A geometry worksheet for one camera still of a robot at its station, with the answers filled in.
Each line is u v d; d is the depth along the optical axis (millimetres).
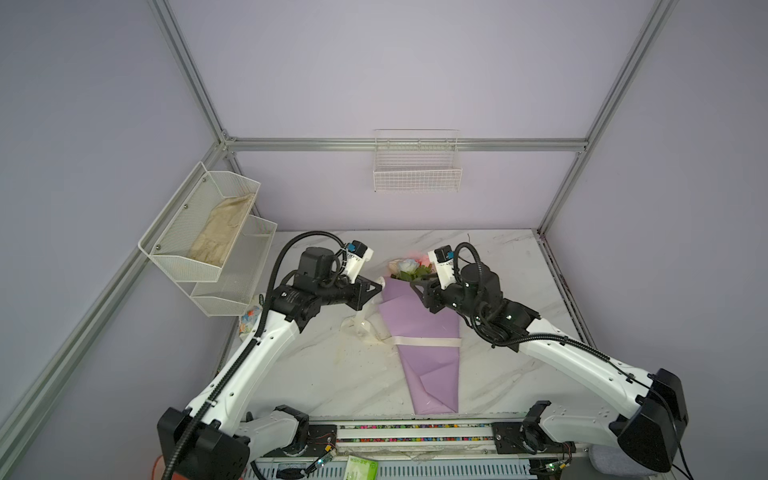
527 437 658
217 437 366
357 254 636
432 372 799
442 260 626
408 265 990
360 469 678
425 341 875
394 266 1035
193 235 776
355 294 628
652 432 382
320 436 739
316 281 557
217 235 784
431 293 636
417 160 956
